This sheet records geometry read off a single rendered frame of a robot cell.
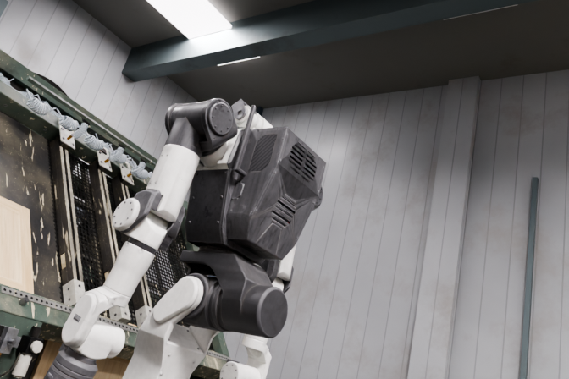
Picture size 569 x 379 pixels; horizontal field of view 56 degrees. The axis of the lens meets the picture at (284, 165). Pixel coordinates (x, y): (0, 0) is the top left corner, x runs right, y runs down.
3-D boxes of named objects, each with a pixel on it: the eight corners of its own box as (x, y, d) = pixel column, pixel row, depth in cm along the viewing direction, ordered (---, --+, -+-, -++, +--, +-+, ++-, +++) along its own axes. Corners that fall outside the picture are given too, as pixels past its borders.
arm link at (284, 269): (295, 304, 153) (308, 229, 162) (269, 292, 144) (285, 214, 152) (262, 300, 159) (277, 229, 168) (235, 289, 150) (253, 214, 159)
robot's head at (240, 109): (268, 129, 152) (262, 112, 157) (251, 113, 146) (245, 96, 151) (251, 141, 154) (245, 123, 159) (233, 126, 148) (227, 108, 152)
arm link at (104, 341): (105, 387, 113) (133, 337, 116) (63, 377, 106) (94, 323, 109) (80, 364, 121) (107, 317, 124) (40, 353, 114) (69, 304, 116)
